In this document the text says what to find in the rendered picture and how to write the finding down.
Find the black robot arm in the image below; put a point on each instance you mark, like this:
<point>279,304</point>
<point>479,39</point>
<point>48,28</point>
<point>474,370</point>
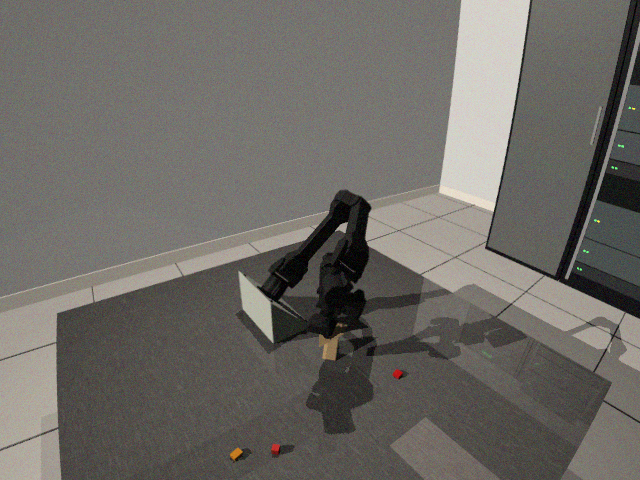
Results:
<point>335,278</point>

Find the orange block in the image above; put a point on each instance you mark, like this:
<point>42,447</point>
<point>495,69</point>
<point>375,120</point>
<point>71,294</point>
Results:
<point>236,454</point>

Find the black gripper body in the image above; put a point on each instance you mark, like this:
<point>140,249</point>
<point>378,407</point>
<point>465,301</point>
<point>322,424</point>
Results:
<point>323,323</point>

